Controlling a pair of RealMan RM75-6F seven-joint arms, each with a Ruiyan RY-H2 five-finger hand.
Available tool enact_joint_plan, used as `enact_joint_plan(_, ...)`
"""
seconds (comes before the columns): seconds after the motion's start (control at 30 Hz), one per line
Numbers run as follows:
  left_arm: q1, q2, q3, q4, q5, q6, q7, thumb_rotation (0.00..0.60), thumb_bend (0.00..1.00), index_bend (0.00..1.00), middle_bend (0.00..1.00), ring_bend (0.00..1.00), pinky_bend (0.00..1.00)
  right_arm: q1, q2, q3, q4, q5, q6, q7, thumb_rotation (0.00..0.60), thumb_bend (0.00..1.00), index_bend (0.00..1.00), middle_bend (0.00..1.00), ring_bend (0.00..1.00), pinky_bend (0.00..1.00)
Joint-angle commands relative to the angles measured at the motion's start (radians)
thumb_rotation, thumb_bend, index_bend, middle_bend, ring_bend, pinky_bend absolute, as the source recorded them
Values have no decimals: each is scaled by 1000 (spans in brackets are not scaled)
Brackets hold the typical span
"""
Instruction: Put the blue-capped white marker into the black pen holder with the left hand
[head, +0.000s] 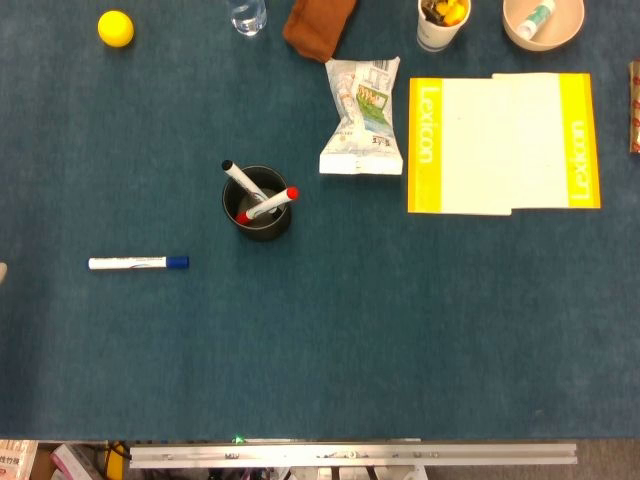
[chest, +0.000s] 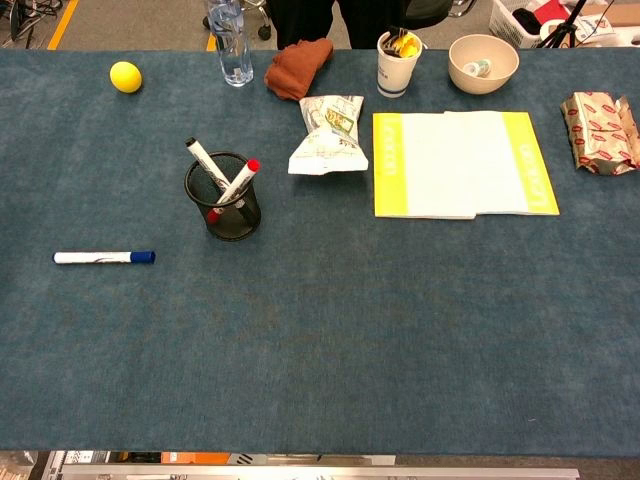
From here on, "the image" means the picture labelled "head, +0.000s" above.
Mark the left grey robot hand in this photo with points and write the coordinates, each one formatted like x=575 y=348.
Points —
x=2 y=273

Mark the blue-capped white marker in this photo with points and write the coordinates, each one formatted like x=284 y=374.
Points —
x=130 y=263

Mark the black-capped white marker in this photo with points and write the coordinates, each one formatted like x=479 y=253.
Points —
x=240 y=177

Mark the black mesh pen holder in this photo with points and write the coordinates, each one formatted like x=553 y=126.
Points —
x=260 y=230

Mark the red-capped white marker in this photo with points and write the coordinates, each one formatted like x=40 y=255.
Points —
x=272 y=202

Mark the shiny foil package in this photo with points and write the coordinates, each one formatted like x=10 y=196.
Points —
x=15 y=457

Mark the pink white package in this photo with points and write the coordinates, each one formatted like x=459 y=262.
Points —
x=70 y=462

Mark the yellow plastic part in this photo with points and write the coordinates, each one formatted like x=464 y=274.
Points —
x=115 y=462

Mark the yellow ball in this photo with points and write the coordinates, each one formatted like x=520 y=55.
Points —
x=115 y=29

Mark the blue felt table cover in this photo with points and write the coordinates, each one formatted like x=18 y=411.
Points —
x=350 y=325

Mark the clear plastic water bottle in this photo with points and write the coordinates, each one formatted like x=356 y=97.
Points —
x=247 y=16

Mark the white printed snack bag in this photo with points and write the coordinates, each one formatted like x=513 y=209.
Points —
x=362 y=130

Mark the brown folded cloth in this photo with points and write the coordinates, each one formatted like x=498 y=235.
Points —
x=315 y=25

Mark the yellow white Lexicon notebook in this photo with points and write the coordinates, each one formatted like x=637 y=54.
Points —
x=550 y=140
x=470 y=150

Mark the white paper cup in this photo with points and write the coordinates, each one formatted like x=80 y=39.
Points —
x=437 y=35

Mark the black binder clip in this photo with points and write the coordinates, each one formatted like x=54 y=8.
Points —
x=431 y=11

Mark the yellow binder clip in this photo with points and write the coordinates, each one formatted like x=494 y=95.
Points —
x=456 y=12

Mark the beige bowl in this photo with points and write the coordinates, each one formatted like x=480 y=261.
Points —
x=545 y=42

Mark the white green tube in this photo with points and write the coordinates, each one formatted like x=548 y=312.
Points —
x=535 y=17

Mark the gold red snack wrapper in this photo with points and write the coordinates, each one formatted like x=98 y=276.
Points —
x=635 y=110

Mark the aluminium profile rail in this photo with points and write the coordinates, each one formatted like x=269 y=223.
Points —
x=350 y=455

